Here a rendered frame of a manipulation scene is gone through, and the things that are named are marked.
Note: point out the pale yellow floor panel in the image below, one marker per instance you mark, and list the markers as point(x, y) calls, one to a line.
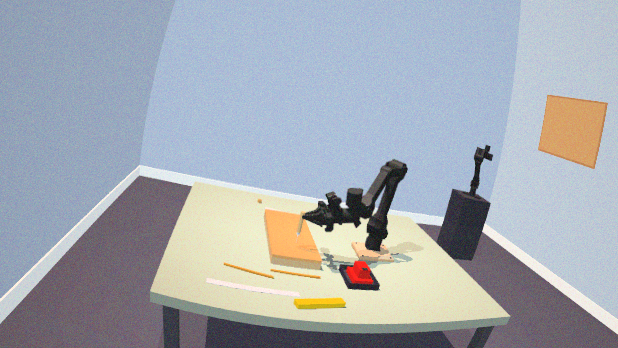
point(280, 228)

